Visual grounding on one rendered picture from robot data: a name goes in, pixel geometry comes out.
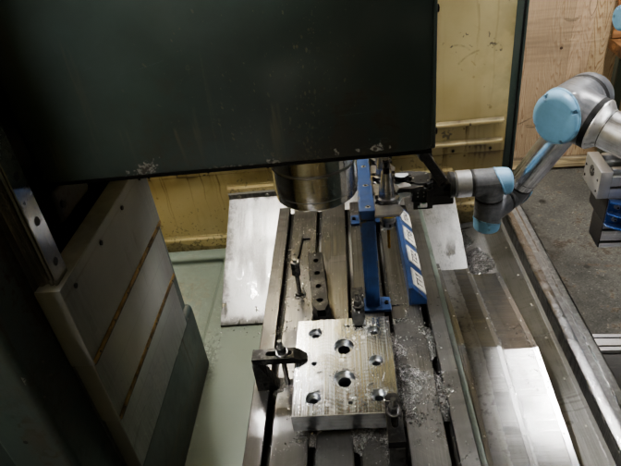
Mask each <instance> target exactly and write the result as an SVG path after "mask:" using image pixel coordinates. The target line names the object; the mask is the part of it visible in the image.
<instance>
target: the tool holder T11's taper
mask: <svg viewBox="0 0 621 466"><path fill-rule="evenodd" d="M378 196H379V198H381V199H383V200H390V199H393V198H395V196H396V191H395V186H394V181H393V177H392V172H391V170H390V172H389V173H387V174H385V173H383V170H382V171H381V178H380V186H379V194H378Z"/></svg>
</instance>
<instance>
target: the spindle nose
mask: <svg viewBox="0 0 621 466"><path fill-rule="evenodd" d="M271 170H272V176H273V182H274V190H275V192H276V196H277V199H278V201H279V202H280V203H282V204H283V205H284V206H286V207H288V208H291V209H294V210H297V211H303V212H318V211H324V210H329V209H332V208H335V207H337V206H339V205H341V204H343V203H345V202H347V201H348V200H350V199H351V198H352V197H353V196H354V195H355V193H356V191H357V189H358V167H357V160H348V161H337V162H327V163H316V164H306V165H294V166H274V167H271Z"/></svg>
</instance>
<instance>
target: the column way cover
mask: <svg viewBox="0 0 621 466"><path fill-rule="evenodd" d="M160 226H161V220H160V218H159V215H158V213H157V210H156V206H155V203H154V200H153V197H152V193H151V190H150V186H149V183H148V180H147V178H137V179H126V180H116V181H109V183H108V184H107V186H106V187H105V189H104V190H103V192H102V194H101V195H100V197H99V198H98V200H97V201H96V202H95V204H94V205H93V207H92V208H91V209H90V211H89V212H88V214H87V215H86V217H85V218H84V220H83V221H82V223H81V224H80V225H79V227H78V229H77V230H76V232H75V233H74V235H73V236H72V238H71V239H70V241H69V242H68V244H67V246H66V247H65V248H64V249H63V250H62V252H61V253H60V254H61V256H62V259H63V261H64V263H65V265H66V267H67V272H66V274H65V275H64V277H63V278H62V280H61V282H60V283H59V285H58V286H56V285H53V286H50V284H46V285H45V286H43V287H38V288H37V290H36V291H35V292H34V296H35V298H36V299H37V301H38V302H39V304H40V306H41V308H42V310H43V313H44V315H45V317H46V319H47V321H48V323H49V325H50V326H51V328H52V329H53V331H54V333H55V336H56V338H57V340H58V342H59V344H60V346H61V348H62V350H63V352H64V353H65V355H66V357H67V359H68V361H69V363H70V365H71V366H75V368H76V370H77V372H78V374H79V377H80V379H81V381H82V383H83V385H84V386H85V388H86V390H87V392H88V394H89V396H90V398H91V400H92V402H93V404H94V406H95V408H96V410H97V411H98V413H99V415H100V417H101V419H102V421H105V423H106V425H107V427H108V429H109V431H110V433H111V435H112V437H113V439H114V440H115V442H116V445H117V447H118V449H119V451H120V453H121V455H122V457H123V458H124V460H125V462H126V464H127V466H143V463H144V461H145V458H146V454H147V451H148V448H149V445H150V442H151V439H152V434H153V430H154V427H155V425H156V422H157V418H158V415H159V412H160V409H161V407H162V403H163V400H164V395H165V391H166V389H167V386H168V382H169V379H170V376H171V373H172V370H173V367H174V363H175V360H176V357H177V353H178V350H179V347H180V343H181V340H182V337H183V335H184V331H185V328H186V325H187V322H186V319H185V316H184V313H183V311H182V308H181V305H180V302H179V299H178V295H177V291H176V288H175V285H174V279H175V274H174V272H173V269H172V266H171V264H170V261H169V258H168V255H167V252H166V248H165V245H164V241H163V238H162V235H161V232H160V229H159V228H160Z"/></svg>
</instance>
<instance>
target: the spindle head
mask: <svg viewBox="0 0 621 466"><path fill-rule="evenodd" d="M439 11H440V6H439V4H438V0H0V85H1V87H2V89H3V91H4V94H5V96H6V99H7V101H8V103H9V105H10V108H11V110H12V112H13V115H14V117H15V119H16V120H17V123H18V126H19V129H20V131H21V133H22V135H23V138H24V140H25V142H26V144H27V146H28V148H29V150H30V154H31V156H32V159H33V161H34V163H35V165H36V167H37V169H38V171H39V173H40V176H41V178H42V180H43V181H44V182H46V183H45V186H46V187H52V186H62V185H73V184H83V183H94V182H105V181H116V180H126V179H137V178H157V177H168V176H178V175H189V174H200V173H211V172H221V171H232V170H242V169H252V168H264V167H274V166H294V165H306V164H316V163H327V162H337V161H348V160H359V159H369V158H380V157H390V156H401V155H412V154H423V153H432V149H433V148H435V134H437V127H436V69H437V12H439Z"/></svg>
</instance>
